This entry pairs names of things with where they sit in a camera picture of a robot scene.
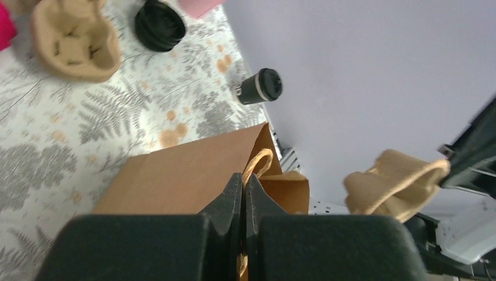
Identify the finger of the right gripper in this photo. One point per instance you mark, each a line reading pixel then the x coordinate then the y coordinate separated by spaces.
pixel 472 156

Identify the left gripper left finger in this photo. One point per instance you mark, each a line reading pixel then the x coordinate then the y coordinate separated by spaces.
pixel 202 246

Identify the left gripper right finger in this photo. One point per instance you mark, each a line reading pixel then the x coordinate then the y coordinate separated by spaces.
pixel 281 246

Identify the brown paper bag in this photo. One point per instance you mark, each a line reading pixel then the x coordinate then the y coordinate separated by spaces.
pixel 184 179

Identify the single cardboard cup carrier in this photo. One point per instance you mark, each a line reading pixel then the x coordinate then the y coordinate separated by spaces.
pixel 397 185

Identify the black paper coffee cup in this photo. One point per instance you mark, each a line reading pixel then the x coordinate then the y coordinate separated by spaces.
pixel 250 92

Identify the black plastic cup lid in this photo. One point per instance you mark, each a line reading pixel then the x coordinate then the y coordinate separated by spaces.
pixel 270 83

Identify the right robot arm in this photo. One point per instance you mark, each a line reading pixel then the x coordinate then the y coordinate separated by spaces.
pixel 464 244

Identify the floral table mat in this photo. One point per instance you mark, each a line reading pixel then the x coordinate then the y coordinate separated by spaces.
pixel 62 142

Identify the stack of black lids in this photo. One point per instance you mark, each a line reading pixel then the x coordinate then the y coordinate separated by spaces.
pixel 159 27

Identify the pink straw holder cup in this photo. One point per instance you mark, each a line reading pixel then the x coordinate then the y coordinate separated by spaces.
pixel 198 8

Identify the red cloth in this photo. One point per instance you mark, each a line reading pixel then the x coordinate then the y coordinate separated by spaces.
pixel 8 29

